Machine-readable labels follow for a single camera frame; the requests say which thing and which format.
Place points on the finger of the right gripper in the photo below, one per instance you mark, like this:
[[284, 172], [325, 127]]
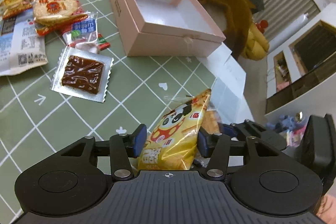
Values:
[[249, 128]]

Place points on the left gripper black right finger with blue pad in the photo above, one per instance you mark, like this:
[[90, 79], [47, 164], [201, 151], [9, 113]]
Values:
[[218, 148]]

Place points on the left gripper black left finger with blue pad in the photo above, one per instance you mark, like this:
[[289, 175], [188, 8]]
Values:
[[119, 148]]

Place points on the yellow panda snack bag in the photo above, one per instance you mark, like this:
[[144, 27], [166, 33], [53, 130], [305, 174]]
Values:
[[172, 143]]

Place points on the yellow rice cracker packet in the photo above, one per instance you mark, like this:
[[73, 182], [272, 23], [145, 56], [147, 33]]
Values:
[[53, 15]]

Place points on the brown jerky silver packet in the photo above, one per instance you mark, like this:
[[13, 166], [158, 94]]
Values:
[[82, 74]]

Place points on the green grid tablecloth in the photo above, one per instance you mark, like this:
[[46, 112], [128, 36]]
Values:
[[36, 121]]

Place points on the red white snack packet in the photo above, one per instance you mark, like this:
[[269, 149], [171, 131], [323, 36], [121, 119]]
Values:
[[84, 35]]

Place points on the brown plush toy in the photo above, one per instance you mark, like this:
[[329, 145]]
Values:
[[234, 18]]

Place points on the pink cardboard box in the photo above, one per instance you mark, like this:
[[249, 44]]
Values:
[[166, 28]]

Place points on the blue white snack bag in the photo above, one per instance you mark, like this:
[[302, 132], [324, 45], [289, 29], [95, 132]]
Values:
[[21, 47]]

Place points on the egg roll stick packet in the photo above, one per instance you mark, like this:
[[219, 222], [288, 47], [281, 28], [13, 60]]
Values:
[[12, 8]]

